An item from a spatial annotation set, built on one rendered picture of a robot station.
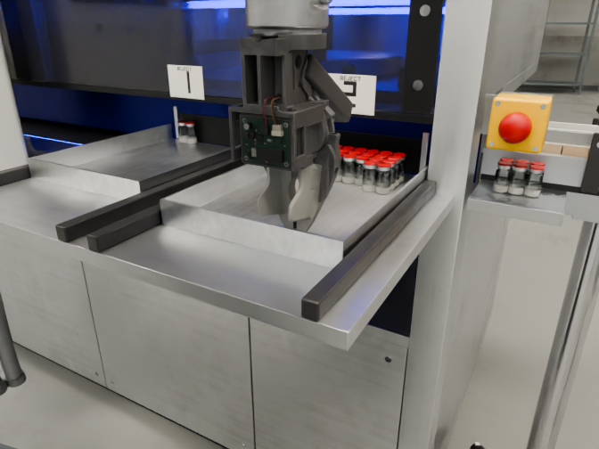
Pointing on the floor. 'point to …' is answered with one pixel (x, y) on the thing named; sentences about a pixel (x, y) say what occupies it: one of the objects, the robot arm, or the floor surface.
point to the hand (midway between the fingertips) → (299, 224)
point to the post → (428, 392)
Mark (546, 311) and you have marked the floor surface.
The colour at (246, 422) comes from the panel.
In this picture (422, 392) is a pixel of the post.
